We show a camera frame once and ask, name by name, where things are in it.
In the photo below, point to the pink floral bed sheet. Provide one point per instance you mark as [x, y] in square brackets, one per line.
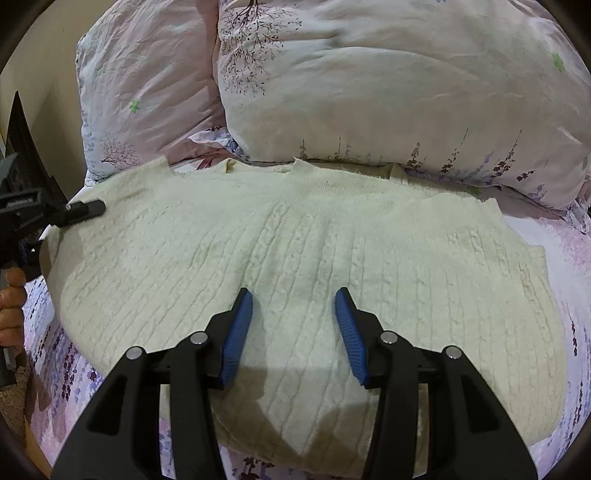
[62, 374]

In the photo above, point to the person's left hand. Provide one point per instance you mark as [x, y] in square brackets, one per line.
[13, 304]

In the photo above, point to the pink floral pillow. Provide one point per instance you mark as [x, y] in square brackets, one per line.
[147, 83]
[406, 83]

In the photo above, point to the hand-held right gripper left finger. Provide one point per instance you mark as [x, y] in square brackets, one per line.
[235, 341]

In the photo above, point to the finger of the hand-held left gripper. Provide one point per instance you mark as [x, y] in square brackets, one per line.
[87, 208]

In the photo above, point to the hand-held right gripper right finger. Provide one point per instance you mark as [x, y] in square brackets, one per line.
[352, 341]

